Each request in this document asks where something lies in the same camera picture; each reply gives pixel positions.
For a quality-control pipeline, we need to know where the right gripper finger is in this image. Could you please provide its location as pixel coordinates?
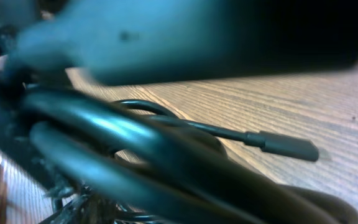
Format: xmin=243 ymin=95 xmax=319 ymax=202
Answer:
xmin=0 ymin=18 xmax=80 ymax=200

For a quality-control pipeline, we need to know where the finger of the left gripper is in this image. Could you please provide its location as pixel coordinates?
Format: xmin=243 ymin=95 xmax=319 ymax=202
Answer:
xmin=4 ymin=0 xmax=358 ymax=85

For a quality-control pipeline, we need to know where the black USB cable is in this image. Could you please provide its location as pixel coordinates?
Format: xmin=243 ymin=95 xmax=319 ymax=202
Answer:
xmin=20 ymin=90 xmax=358 ymax=224

